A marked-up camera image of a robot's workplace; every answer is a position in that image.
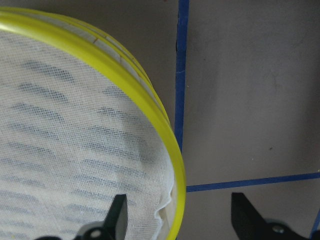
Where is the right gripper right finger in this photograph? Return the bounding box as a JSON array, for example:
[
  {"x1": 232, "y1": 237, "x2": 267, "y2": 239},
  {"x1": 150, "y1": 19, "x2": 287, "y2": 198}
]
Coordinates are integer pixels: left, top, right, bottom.
[{"x1": 231, "y1": 192, "x2": 306, "y2": 240}]

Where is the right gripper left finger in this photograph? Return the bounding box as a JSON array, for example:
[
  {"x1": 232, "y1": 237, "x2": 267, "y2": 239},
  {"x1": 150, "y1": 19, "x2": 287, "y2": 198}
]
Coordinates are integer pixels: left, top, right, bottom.
[{"x1": 34, "y1": 194, "x2": 128, "y2": 240}]

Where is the yellow steamer layer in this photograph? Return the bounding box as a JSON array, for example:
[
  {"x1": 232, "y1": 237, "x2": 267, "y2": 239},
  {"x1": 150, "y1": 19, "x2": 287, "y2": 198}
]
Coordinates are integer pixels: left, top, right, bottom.
[
  {"x1": 0, "y1": 6, "x2": 186, "y2": 240},
  {"x1": 61, "y1": 15, "x2": 170, "y2": 124}
]

